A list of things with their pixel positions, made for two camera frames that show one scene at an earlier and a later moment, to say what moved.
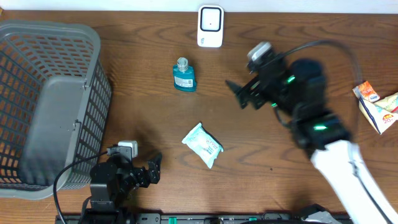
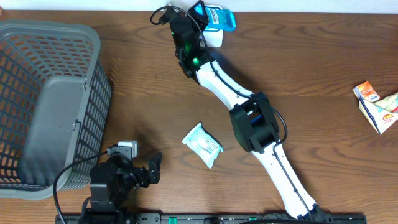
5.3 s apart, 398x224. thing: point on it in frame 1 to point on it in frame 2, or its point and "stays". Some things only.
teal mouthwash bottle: [184, 78] to [218, 18]
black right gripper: [254, 89] to [194, 18]
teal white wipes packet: [203, 145] stays
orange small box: [365, 91] stays
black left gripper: [152, 172] stays
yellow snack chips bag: [382, 113] stays
